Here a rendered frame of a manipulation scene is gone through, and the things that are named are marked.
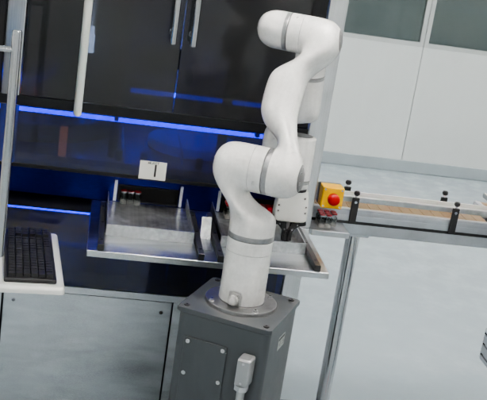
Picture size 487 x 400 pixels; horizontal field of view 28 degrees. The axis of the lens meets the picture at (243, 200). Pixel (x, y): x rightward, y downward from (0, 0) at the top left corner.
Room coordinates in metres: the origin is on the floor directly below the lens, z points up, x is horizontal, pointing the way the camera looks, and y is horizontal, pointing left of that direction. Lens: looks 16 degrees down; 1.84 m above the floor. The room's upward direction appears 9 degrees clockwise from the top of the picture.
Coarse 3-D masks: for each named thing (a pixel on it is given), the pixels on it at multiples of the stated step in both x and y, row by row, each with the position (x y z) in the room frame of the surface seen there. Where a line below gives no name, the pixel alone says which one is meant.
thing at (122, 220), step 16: (112, 208) 3.02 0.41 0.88; (128, 208) 3.04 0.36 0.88; (144, 208) 3.07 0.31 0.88; (160, 208) 3.09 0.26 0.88; (176, 208) 3.12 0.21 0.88; (112, 224) 2.76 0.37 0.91; (128, 224) 2.88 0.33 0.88; (144, 224) 2.91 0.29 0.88; (160, 224) 2.93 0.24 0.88; (176, 224) 2.95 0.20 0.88; (192, 224) 2.88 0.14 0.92; (176, 240) 2.79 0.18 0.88; (192, 240) 2.80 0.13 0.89
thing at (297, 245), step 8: (216, 216) 2.99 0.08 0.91; (216, 224) 2.96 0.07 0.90; (224, 224) 3.03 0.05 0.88; (288, 224) 3.13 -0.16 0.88; (224, 232) 2.95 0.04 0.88; (280, 232) 3.03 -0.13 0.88; (296, 232) 3.00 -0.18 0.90; (224, 240) 2.81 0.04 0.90; (280, 240) 2.95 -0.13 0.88; (296, 240) 2.97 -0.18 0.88; (304, 240) 2.88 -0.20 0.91; (280, 248) 2.84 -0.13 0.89; (288, 248) 2.84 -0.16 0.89; (296, 248) 2.85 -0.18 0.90; (304, 248) 2.85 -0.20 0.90
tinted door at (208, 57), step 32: (192, 0) 3.05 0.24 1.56; (224, 0) 3.07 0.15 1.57; (256, 0) 3.08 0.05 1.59; (288, 0) 3.10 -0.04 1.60; (224, 32) 3.07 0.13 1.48; (256, 32) 3.09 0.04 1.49; (192, 64) 3.06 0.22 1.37; (224, 64) 3.07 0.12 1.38; (256, 64) 3.09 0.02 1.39; (192, 96) 3.06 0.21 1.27; (224, 96) 3.08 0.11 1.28; (256, 96) 3.09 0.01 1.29
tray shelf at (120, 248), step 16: (96, 208) 3.00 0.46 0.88; (96, 224) 2.84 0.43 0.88; (96, 240) 2.70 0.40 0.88; (112, 240) 2.72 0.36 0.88; (128, 240) 2.74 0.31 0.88; (144, 240) 2.76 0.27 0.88; (160, 240) 2.78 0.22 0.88; (96, 256) 2.62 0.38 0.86; (112, 256) 2.62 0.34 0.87; (128, 256) 2.63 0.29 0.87; (144, 256) 2.64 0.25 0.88; (160, 256) 2.65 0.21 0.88; (176, 256) 2.67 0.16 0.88; (192, 256) 2.69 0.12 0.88; (208, 256) 2.71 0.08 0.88; (272, 256) 2.79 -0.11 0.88; (288, 256) 2.81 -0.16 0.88; (304, 256) 2.83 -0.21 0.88; (272, 272) 2.70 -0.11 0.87; (288, 272) 2.70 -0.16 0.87; (304, 272) 2.71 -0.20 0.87; (320, 272) 2.72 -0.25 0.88
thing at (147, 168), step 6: (144, 162) 3.03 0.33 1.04; (150, 162) 3.03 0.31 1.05; (156, 162) 3.03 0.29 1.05; (144, 168) 3.03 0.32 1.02; (150, 168) 3.03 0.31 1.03; (156, 168) 3.03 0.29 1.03; (162, 168) 3.04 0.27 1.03; (144, 174) 3.03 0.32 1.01; (150, 174) 3.03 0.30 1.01; (156, 174) 3.04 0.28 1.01; (162, 174) 3.04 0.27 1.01; (162, 180) 3.04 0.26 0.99
